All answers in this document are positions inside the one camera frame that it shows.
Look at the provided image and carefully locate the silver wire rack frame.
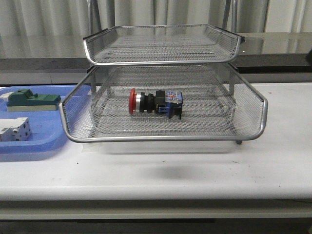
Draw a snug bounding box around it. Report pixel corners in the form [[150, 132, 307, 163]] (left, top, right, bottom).
[[86, 0, 242, 145]]

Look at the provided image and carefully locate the grey stone counter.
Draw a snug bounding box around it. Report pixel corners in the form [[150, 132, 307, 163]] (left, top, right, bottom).
[[0, 33, 312, 86]]

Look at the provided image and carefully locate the green terminal block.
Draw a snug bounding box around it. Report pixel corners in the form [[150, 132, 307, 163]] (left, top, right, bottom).
[[6, 89, 61, 112]]

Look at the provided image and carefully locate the white circuit breaker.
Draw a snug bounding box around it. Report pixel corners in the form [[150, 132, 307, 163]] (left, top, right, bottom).
[[0, 117, 32, 142]]

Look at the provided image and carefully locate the red emergency stop button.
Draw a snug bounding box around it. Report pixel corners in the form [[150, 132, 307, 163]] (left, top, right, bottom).
[[129, 88, 183, 119]]

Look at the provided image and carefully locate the white curtain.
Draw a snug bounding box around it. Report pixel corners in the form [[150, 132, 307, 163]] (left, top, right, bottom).
[[0, 0, 312, 37]]

